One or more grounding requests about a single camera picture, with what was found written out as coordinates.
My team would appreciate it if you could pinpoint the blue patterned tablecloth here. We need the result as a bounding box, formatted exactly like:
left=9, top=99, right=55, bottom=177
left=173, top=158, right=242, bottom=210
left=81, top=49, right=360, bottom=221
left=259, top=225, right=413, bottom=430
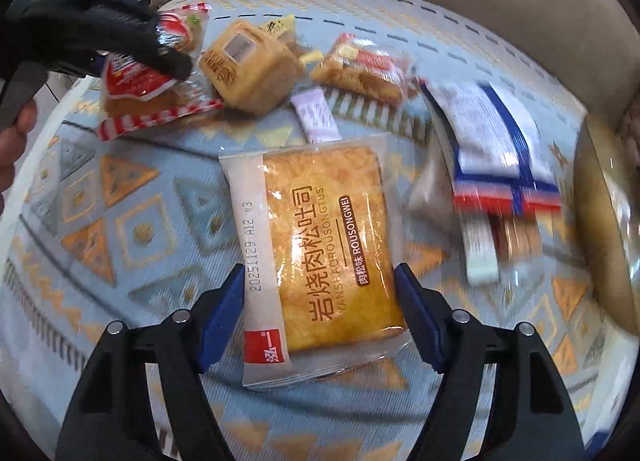
left=0, top=0, right=640, bottom=461

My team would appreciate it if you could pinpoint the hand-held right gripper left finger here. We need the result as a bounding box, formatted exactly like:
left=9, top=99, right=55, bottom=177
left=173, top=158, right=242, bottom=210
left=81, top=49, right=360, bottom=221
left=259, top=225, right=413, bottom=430
left=54, top=265, right=246, bottom=461

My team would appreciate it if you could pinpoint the blue white snack packet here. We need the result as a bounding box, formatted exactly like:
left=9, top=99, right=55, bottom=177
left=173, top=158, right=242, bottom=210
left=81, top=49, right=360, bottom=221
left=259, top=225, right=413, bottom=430
left=420, top=80, right=563, bottom=217

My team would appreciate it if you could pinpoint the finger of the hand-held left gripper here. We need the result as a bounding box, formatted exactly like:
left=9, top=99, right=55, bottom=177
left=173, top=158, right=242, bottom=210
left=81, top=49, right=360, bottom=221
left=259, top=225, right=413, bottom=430
left=30, top=0, right=162, bottom=48
left=45, top=34, right=194, bottom=80

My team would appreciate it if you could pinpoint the person's left hand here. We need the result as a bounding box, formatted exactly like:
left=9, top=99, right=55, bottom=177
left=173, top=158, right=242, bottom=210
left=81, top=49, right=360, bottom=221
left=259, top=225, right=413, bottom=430
left=0, top=101, right=39, bottom=192

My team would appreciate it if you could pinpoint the gold pleated basket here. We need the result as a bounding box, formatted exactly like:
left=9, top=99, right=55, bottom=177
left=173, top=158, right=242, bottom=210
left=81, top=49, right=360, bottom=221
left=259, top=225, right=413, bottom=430
left=572, top=114, right=640, bottom=302

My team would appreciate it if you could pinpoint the small pale yellow snack packet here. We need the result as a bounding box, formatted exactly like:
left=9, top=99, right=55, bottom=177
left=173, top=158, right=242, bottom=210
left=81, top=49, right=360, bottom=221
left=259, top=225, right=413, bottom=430
left=257, top=14, right=323, bottom=67

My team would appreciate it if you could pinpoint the large toast bread packet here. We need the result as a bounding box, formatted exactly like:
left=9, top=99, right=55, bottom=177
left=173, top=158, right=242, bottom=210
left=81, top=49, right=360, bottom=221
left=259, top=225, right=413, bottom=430
left=219, top=134, right=413, bottom=389

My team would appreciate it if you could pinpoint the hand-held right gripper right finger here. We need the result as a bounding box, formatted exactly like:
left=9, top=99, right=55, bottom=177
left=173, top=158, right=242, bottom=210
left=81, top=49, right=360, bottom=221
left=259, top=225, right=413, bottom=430
left=394, top=263, right=586, bottom=461

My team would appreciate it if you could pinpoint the orange pastry packet red label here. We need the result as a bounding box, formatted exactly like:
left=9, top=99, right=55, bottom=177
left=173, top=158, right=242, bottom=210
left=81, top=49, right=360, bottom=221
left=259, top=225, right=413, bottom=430
left=310, top=34, right=418, bottom=107

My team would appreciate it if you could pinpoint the small white purple packet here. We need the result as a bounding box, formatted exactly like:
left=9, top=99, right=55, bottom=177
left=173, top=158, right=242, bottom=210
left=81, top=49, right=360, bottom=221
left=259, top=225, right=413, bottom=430
left=291, top=88, right=341, bottom=143

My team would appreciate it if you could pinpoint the red white striped snack packet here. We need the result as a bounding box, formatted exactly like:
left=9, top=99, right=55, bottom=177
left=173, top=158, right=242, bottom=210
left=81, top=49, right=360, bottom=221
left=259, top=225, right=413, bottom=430
left=95, top=4, right=226, bottom=142

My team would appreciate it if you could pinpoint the clear packet of brown sticks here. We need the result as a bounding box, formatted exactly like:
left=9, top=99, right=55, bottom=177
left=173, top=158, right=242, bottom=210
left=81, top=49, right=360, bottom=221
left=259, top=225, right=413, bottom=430
left=407, top=151, right=546, bottom=287

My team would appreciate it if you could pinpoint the square yellow cake packet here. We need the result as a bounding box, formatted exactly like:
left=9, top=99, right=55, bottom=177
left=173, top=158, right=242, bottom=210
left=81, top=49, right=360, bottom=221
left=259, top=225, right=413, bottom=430
left=199, top=20, right=306, bottom=116

